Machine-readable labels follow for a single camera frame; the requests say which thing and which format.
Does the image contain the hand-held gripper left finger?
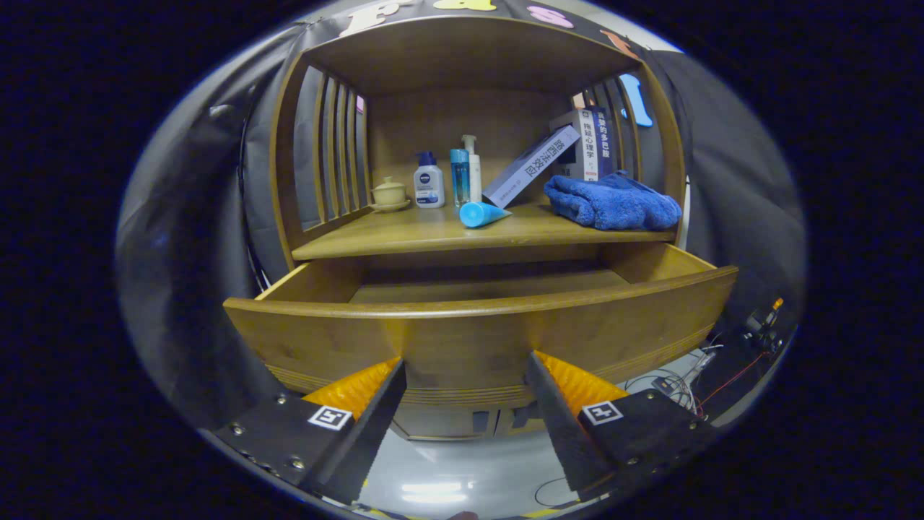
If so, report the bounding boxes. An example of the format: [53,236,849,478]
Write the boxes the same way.
[199,357,407,505]

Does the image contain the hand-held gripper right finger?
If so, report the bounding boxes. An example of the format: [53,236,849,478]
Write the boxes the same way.
[525,350,723,501]

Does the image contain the wooden drawer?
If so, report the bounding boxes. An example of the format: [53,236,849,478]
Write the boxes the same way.
[224,242,738,407]

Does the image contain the blue squeeze tube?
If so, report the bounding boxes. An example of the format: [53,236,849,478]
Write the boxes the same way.
[459,201,513,229]

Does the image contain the wooden countertop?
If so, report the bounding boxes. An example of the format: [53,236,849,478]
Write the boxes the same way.
[291,199,677,261]

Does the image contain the wooden cabinet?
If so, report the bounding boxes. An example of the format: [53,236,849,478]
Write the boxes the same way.
[269,16,687,441]

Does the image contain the orange and black tool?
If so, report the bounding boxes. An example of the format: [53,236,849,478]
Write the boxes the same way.
[744,298,786,340]

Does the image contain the blue towel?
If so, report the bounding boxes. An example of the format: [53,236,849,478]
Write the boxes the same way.
[544,171,682,232]

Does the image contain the beige lidded teacup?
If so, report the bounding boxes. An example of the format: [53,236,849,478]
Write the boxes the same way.
[370,176,411,213]

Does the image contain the white bottle with blue cap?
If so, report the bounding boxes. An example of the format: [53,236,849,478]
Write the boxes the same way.
[414,151,445,209]

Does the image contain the lavender leaning book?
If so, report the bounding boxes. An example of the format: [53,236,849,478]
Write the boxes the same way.
[482,124,581,209]

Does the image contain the clear blue bottle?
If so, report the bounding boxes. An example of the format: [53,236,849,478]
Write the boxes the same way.
[450,149,471,208]

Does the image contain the white pump bottle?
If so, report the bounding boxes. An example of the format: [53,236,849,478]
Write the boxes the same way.
[462,134,483,203]

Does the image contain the white upright book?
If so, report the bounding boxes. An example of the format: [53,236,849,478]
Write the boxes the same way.
[550,108,600,181]

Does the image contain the dark blue upright book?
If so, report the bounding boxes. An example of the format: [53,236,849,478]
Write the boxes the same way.
[586,106,614,178]

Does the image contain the black backdrop cloth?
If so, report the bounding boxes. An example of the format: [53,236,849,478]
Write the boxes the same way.
[115,0,806,427]

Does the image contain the thin floor cable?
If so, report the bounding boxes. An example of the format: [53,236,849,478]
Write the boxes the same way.
[534,477,578,508]

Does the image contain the bundle of thin cables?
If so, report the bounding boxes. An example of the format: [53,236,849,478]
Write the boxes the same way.
[624,347,723,416]

